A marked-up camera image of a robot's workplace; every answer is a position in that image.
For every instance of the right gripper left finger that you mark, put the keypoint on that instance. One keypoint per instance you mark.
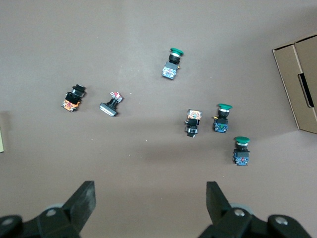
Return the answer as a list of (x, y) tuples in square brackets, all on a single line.
[(74, 215)]

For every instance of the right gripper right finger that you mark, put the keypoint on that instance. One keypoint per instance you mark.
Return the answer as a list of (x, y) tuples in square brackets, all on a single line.
[(223, 218)]

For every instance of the green load switch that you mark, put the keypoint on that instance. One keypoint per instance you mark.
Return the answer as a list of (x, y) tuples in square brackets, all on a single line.
[(1, 134)]

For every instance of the green mushroom push button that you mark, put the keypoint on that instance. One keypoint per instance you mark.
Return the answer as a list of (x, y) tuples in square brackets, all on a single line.
[(221, 121), (241, 153), (170, 68)]

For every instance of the brown cardboard box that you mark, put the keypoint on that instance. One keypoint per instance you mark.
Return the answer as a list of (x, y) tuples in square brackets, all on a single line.
[(289, 81)]

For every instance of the black switch white rectangular face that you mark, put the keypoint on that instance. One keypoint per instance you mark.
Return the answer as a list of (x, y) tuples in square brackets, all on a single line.
[(110, 106)]

